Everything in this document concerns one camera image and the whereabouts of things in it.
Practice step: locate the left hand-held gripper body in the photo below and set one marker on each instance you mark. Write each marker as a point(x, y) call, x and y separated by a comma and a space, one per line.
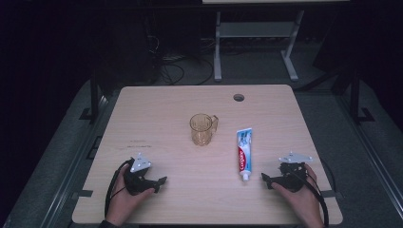
point(137, 177)

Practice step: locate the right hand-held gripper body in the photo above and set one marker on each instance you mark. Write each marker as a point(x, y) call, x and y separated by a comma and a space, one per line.
point(293, 175)

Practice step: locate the white and blue toothpaste tube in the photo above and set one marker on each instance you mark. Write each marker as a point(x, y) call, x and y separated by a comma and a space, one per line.
point(244, 153)

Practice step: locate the person's left hand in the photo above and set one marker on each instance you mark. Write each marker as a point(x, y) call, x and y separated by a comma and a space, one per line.
point(126, 202)

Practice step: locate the person's right hand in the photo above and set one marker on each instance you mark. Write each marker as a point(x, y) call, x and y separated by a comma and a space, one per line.
point(301, 202)

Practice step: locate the white metal stand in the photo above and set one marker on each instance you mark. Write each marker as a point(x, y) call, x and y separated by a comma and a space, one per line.
point(255, 44)

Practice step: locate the black metal post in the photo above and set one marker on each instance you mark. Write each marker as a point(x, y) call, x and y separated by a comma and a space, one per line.
point(356, 98)
point(94, 101)

